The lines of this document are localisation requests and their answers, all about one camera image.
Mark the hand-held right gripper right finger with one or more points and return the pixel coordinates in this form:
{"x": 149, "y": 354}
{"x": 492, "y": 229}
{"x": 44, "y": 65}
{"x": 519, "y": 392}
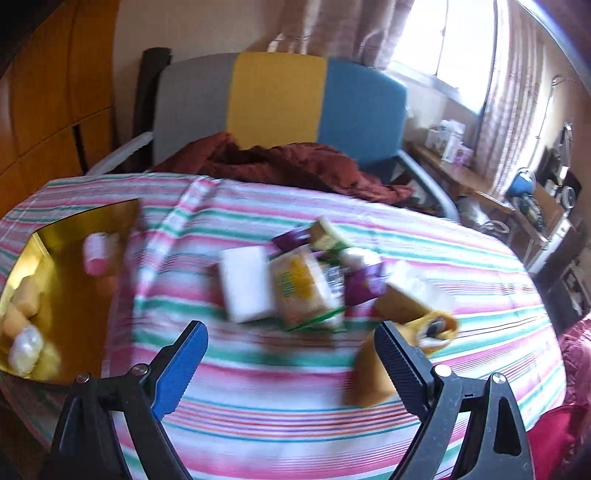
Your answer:
{"x": 406, "y": 374}

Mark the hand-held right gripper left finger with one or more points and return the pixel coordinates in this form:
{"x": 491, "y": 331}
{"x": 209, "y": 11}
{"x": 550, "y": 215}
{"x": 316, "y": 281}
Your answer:
{"x": 178, "y": 374}

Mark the yellow pouch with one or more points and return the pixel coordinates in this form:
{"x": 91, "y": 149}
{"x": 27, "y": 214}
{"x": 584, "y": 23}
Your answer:
{"x": 369, "y": 369}

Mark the white and tan box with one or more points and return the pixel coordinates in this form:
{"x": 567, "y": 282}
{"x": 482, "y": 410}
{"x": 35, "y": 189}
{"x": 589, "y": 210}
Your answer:
{"x": 411, "y": 286}

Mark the yellow printed packet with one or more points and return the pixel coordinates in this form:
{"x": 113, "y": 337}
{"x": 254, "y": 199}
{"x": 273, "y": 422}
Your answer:
{"x": 298, "y": 286}

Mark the gold tray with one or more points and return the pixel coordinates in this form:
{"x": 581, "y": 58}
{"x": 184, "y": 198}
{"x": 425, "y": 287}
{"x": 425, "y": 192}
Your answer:
{"x": 60, "y": 240}

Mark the purple packet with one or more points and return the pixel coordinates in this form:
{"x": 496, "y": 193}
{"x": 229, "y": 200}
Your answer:
{"x": 291, "y": 240}
{"x": 364, "y": 284}

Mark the striped tablecloth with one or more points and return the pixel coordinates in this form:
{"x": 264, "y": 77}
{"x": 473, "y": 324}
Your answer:
{"x": 277, "y": 415}

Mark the white crumpled wad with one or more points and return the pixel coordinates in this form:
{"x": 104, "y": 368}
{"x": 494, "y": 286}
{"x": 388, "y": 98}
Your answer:
{"x": 360, "y": 257}

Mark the pink white bottle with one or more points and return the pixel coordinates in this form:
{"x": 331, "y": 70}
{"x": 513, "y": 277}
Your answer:
{"x": 97, "y": 251}

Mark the white plastic packet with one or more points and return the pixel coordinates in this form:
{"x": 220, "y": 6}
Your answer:
{"x": 25, "y": 348}

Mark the small green cream box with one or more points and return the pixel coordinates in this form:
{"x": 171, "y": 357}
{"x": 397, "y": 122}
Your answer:
{"x": 328, "y": 233}

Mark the pink red quilt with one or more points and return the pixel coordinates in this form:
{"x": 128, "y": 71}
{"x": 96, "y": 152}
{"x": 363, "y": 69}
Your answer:
{"x": 572, "y": 392}

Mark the wooden side table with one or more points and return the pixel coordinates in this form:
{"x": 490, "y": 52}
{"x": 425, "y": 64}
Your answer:
{"x": 461, "y": 182}

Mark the purple white carton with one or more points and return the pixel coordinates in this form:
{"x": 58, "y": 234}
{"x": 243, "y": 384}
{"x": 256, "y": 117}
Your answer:
{"x": 463, "y": 154}

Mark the dark red blanket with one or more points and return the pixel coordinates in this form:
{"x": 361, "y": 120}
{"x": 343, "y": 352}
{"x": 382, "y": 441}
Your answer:
{"x": 295, "y": 166}

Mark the black stereo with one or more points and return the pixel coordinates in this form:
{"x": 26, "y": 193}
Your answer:
{"x": 561, "y": 184}

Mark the grey yellow blue chair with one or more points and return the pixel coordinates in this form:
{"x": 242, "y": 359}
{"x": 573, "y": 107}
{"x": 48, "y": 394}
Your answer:
{"x": 277, "y": 97}

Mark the patterned curtain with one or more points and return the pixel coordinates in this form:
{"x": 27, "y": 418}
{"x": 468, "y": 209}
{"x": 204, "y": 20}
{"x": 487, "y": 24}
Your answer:
{"x": 512, "y": 92}
{"x": 341, "y": 27}

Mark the wooden wardrobe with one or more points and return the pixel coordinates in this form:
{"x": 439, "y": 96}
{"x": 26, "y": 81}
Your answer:
{"x": 46, "y": 92}

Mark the window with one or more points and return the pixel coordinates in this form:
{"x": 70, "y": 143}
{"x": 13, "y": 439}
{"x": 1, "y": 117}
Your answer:
{"x": 438, "y": 41}

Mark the black upright post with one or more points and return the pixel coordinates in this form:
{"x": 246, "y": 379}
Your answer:
{"x": 150, "y": 87}

